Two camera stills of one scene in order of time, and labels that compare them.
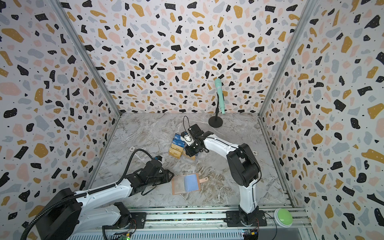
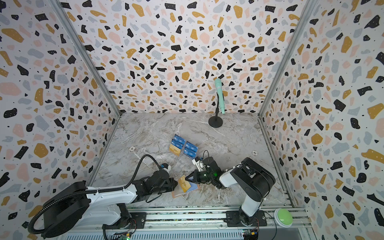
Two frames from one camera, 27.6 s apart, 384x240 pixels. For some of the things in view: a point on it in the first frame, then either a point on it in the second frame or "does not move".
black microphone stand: x=216 y=121 does not move
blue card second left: x=178 y=142 does not move
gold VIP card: x=174 y=153 to x=184 y=184
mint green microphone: x=218 y=84 does not move
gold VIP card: x=178 y=148 does not move
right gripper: x=190 y=146 to x=196 y=176
